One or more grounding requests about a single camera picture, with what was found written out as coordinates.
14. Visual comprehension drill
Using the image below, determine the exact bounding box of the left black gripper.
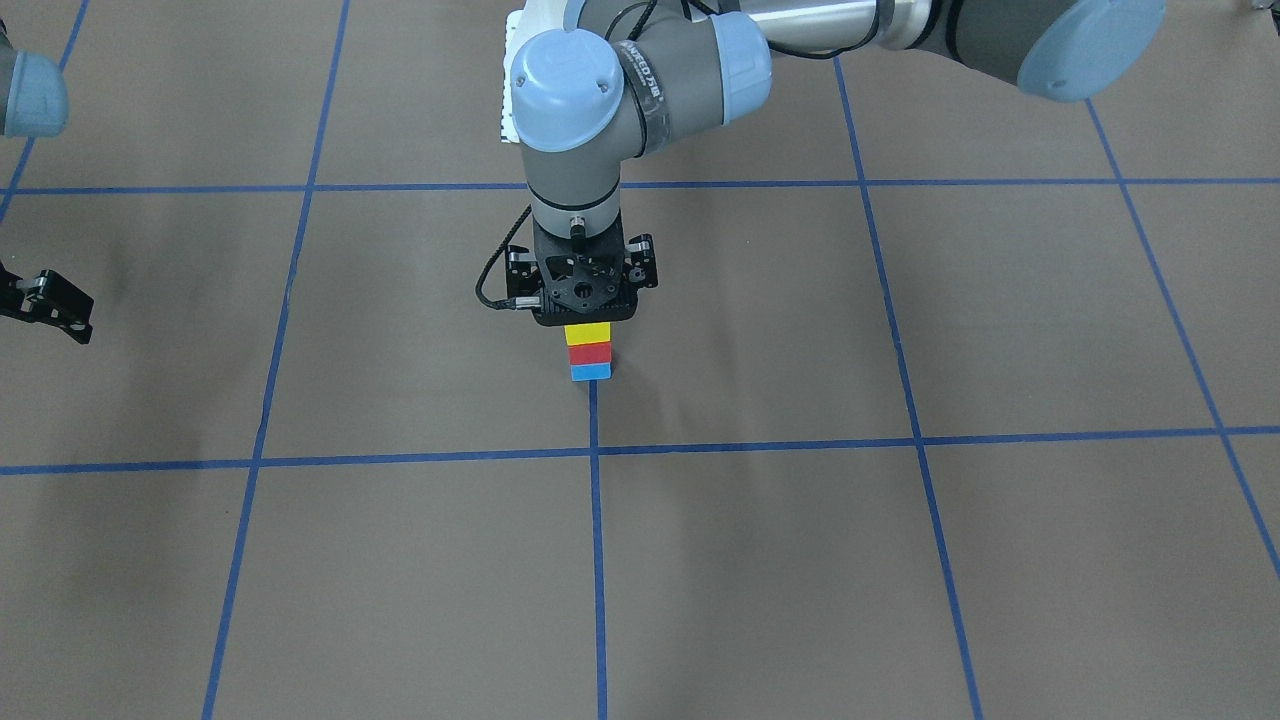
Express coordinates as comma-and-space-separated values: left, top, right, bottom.
532, 218, 643, 327

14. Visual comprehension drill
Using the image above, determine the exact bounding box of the yellow cube block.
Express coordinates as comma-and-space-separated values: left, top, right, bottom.
563, 322, 612, 347

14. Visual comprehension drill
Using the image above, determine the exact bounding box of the red cube block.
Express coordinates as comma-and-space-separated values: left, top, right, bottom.
568, 341, 613, 366

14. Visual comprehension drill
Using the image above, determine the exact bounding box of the blue cube block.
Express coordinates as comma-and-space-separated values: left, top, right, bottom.
570, 363, 613, 382

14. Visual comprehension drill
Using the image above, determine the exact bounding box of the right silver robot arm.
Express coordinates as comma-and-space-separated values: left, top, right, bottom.
1, 24, 93, 345

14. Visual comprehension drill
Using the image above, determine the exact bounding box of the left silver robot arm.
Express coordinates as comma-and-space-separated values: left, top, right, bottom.
475, 1, 1165, 327

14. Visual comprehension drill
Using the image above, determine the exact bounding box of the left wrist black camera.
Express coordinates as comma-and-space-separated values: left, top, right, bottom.
504, 245, 544, 311

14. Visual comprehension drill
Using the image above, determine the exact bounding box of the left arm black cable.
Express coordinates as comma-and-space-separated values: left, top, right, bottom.
474, 205, 547, 313

